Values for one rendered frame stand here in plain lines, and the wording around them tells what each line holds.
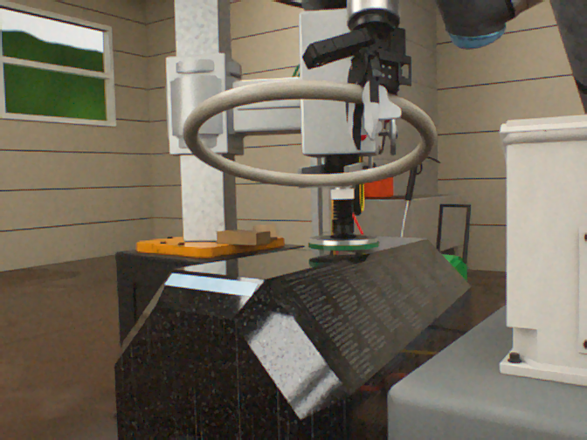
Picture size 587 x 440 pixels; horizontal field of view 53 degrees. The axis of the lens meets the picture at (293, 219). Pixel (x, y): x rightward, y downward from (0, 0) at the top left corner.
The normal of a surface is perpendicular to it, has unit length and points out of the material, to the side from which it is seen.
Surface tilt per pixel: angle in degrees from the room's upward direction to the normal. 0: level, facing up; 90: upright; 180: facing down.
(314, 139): 90
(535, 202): 90
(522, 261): 90
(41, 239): 90
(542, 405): 0
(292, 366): 59
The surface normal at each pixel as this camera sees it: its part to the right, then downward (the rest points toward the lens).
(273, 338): -0.01, -0.47
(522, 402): -0.03, -1.00
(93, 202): 0.83, 0.02
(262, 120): -0.18, 0.07
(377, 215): -0.56, 0.07
